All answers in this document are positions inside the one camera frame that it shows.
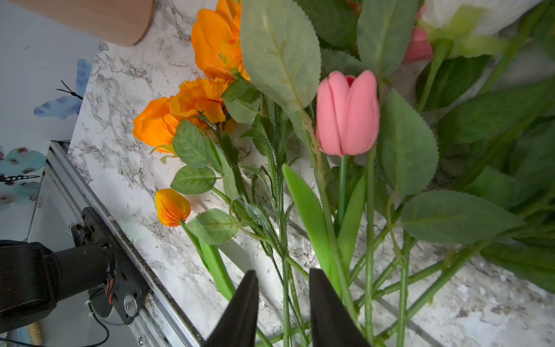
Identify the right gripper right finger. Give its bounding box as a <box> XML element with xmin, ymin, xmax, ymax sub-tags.
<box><xmin>309</xmin><ymin>268</ymin><xmax>370</xmax><ymax>346</ymax></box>

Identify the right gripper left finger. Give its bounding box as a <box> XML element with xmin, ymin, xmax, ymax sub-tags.
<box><xmin>203</xmin><ymin>270</ymin><xmax>259</xmax><ymax>347</ymax></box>

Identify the pink tulip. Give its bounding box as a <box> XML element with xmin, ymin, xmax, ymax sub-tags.
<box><xmin>315</xmin><ymin>69</ymin><xmax>381</xmax><ymax>235</ymax></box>

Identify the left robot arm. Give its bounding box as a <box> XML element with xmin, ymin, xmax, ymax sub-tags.
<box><xmin>1</xmin><ymin>240</ymin><xmax>115</xmax><ymax>333</ymax></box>

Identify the orange ranunculus flower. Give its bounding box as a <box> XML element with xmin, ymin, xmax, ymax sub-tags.
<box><xmin>133</xmin><ymin>97</ymin><xmax>182</xmax><ymax>153</ymax></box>

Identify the orange carnation flower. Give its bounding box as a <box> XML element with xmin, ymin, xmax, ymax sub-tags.
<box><xmin>169</xmin><ymin>78</ymin><xmax>230</xmax><ymax>129</ymax></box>

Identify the potted green succulent plant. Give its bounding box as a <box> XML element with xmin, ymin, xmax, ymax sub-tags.
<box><xmin>12</xmin><ymin>0</ymin><xmax>154</xmax><ymax>47</ymax></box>

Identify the white roses bunch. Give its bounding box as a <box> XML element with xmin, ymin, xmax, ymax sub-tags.
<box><xmin>421</xmin><ymin>0</ymin><xmax>539</xmax><ymax>36</ymax></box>

